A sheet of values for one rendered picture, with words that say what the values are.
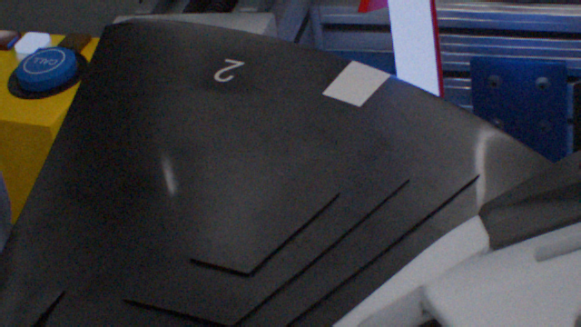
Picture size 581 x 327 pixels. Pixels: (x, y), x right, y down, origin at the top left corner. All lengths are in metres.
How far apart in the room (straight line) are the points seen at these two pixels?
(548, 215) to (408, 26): 0.26
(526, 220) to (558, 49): 0.67
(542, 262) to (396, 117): 0.14
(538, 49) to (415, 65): 0.42
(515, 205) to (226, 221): 0.11
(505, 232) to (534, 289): 0.02
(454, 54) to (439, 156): 0.57
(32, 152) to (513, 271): 0.43
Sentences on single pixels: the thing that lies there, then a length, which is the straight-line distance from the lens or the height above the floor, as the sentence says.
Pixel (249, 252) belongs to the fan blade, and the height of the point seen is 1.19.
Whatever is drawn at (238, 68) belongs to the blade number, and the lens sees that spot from 0.48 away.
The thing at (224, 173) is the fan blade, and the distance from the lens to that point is 0.42.
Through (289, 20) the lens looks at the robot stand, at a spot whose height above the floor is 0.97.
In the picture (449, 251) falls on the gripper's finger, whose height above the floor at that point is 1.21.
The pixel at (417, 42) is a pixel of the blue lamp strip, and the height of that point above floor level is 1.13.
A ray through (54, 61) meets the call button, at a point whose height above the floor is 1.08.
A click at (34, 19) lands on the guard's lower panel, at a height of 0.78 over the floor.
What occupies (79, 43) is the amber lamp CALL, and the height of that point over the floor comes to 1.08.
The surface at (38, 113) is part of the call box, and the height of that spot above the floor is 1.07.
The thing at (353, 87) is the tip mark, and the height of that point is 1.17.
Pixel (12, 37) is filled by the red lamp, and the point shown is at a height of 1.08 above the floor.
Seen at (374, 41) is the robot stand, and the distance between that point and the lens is 1.02.
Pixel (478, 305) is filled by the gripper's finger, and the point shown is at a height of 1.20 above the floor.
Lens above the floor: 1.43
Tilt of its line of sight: 36 degrees down
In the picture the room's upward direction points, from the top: 10 degrees counter-clockwise
